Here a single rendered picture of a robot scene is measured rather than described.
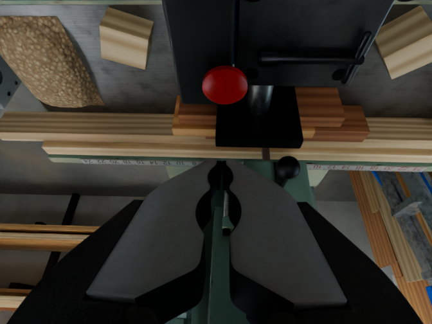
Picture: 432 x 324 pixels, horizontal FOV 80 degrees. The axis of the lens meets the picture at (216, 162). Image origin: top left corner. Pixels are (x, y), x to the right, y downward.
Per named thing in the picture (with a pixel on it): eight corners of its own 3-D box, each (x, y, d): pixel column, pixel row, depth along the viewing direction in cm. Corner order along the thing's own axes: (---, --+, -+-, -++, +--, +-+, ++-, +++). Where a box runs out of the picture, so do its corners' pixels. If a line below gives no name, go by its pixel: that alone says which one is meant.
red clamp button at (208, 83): (249, 62, 16) (249, 72, 16) (245, 97, 19) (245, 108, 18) (201, 62, 16) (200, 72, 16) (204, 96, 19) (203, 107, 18)
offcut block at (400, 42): (379, 54, 28) (391, 80, 26) (371, 31, 26) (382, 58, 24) (425, 31, 26) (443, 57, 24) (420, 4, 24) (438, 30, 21)
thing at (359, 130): (361, 105, 35) (370, 132, 32) (354, 116, 36) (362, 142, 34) (206, 103, 35) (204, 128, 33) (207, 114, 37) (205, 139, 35)
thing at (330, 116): (337, 87, 32) (346, 117, 29) (332, 97, 34) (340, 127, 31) (182, 85, 33) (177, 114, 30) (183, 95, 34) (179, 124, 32)
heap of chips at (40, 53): (57, 15, 26) (46, 32, 24) (105, 105, 37) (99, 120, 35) (-25, 15, 26) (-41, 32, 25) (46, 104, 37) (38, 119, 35)
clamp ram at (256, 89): (308, 31, 26) (324, 97, 21) (291, 89, 32) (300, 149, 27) (217, 31, 26) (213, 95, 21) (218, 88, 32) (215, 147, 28)
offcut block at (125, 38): (154, 20, 26) (148, 40, 24) (150, 51, 29) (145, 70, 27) (107, 6, 25) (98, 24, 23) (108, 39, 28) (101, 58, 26)
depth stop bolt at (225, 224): (237, 168, 39) (237, 233, 34) (236, 175, 41) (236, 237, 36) (224, 168, 39) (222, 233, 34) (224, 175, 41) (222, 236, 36)
